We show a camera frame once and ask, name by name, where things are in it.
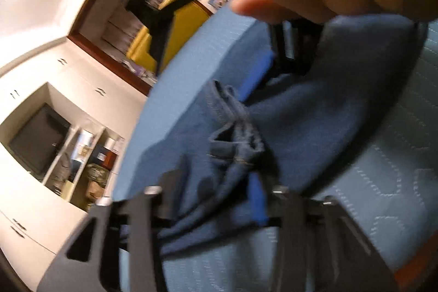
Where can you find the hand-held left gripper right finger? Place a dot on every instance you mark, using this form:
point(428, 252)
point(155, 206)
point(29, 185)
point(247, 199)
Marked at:
point(257, 199)

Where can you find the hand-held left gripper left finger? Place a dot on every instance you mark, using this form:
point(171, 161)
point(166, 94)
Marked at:
point(150, 210)

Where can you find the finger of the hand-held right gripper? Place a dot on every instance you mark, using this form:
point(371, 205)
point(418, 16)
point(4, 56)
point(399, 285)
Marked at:
point(255, 73)
point(160, 32)

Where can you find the blue denim pants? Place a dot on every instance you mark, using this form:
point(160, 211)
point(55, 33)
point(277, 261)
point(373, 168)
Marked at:
point(308, 114)

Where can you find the yellow chair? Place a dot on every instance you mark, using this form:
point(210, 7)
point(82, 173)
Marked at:
point(186, 27)

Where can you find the small picture box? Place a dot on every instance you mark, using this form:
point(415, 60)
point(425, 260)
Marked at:
point(216, 1)

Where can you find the lace curtain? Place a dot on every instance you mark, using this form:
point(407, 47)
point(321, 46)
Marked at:
point(116, 21)

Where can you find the tan handbag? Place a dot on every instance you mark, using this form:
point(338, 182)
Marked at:
point(95, 196)

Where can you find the green patterned handbag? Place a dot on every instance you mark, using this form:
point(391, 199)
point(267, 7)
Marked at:
point(99, 175)

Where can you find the dark red box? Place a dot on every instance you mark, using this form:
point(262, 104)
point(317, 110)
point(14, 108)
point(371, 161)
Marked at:
point(108, 158)

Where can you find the black television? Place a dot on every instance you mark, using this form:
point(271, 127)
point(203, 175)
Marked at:
point(37, 141)

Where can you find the bed with blue quilted cover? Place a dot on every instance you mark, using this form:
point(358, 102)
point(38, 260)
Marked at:
point(393, 175)

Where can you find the cream wall cabinet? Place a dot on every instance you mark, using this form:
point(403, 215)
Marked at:
point(85, 100)

